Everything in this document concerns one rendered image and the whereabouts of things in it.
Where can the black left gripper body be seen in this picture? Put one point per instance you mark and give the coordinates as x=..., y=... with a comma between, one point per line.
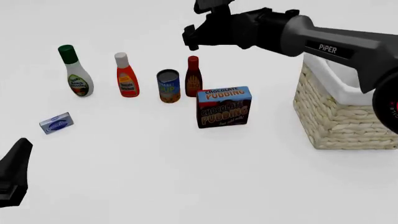
x=11, y=193

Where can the small blue white box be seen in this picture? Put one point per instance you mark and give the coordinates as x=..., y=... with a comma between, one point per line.
x=56, y=123

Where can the blue soup can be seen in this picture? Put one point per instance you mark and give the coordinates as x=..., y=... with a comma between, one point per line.
x=168, y=87

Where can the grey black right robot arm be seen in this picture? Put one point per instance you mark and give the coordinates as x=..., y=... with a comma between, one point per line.
x=329, y=39

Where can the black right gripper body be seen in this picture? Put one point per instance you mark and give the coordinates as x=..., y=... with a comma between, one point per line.
x=191, y=37

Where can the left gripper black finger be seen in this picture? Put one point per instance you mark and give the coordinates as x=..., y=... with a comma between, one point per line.
x=17, y=163

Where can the chocolate pudding box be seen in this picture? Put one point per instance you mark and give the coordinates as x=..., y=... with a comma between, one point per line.
x=224, y=109

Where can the ranch dressing bottle green cap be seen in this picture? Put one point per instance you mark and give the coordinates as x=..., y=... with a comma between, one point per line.
x=77, y=74

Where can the woven wicker basket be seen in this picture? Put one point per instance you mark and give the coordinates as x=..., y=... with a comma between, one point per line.
x=335, y=126

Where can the white cloth basket liner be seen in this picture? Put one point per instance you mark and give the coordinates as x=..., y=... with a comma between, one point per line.
x=337, y=79

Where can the dark red bbq sauce bottle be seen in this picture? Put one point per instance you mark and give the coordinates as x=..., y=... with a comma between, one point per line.
x=193, y=80

